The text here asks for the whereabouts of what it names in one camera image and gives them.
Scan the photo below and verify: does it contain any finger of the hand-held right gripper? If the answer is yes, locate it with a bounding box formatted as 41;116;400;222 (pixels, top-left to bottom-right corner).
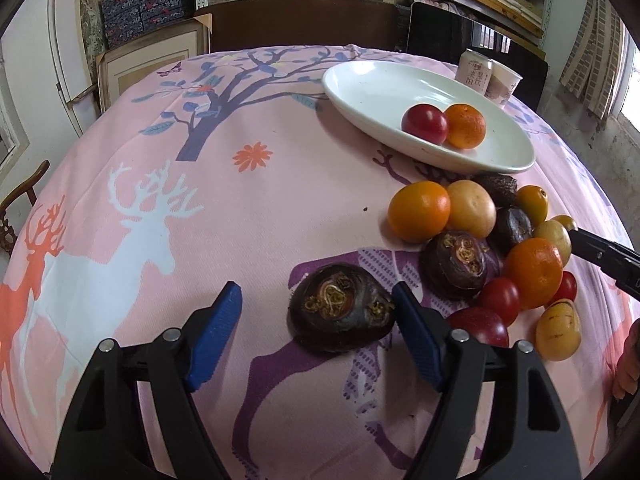
567;228;640;303

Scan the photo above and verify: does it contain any brick patterned curtain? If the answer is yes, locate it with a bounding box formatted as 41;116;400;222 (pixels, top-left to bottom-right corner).
557;0;628;121

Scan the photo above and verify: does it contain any marble slab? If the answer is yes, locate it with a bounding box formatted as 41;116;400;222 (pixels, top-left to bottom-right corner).
80;0;107;53

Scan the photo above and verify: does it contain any beige drink can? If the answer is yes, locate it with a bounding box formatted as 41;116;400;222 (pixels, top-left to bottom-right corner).
455;49;495;95

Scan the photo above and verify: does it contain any dark red plum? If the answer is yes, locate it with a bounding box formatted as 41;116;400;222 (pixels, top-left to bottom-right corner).
401;103;449;145
446;306;510;348

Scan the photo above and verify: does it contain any yellow loquat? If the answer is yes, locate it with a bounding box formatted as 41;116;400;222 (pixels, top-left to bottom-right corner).
533;220;572;267
446;179;497;240
535;299;582;362

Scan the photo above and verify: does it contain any wrinkled dark passion fruit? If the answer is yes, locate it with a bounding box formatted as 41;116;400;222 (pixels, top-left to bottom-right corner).
472;173;519;208

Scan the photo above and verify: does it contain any person's right hand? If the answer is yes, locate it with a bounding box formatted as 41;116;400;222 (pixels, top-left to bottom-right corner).
611;317;640;401

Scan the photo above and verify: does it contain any small orange kumquat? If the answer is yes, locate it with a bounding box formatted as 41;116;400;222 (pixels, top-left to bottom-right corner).
516;185;549;226

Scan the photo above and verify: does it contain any orange mandarin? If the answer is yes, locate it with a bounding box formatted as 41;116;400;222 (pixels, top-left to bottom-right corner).
502;237;565;310
444;103;487;150

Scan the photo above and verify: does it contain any beige picture frame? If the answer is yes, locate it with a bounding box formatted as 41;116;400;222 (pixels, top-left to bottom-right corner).
96;14;213;113

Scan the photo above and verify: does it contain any pink printed tablecloth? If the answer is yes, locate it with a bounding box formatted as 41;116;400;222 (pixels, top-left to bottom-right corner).
0;44;640;480

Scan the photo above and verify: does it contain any carved wooden chair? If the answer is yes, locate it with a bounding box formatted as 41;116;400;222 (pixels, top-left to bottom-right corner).
0;160;51;256

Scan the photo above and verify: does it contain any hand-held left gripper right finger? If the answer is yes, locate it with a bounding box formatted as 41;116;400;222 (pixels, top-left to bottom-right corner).
391;281;583;480

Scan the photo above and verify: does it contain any brown wooden chair back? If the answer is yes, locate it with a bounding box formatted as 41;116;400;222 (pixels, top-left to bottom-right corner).
194;2;401;54

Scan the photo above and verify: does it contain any stack of blue patterned boxes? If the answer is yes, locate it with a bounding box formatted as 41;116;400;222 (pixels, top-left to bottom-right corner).
100;0;196;48

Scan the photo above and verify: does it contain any white oval plate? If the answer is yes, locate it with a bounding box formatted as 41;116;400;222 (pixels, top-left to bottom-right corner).
322;61;537;173

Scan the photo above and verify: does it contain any white board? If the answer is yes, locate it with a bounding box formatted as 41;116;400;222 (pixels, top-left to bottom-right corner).
47;0;101;136

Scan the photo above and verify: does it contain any white framed window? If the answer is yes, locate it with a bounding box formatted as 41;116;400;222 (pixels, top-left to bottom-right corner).
0;35;31;176

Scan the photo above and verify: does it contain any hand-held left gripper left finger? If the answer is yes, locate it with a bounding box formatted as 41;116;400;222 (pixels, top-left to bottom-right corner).
50;281;244;480

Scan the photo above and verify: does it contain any white paper cup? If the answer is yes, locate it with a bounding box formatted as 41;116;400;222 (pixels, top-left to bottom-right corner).
484;62;523;107

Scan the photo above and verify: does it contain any smooth orange citrus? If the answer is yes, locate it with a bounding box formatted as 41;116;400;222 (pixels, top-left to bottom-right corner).
388;180;451;242

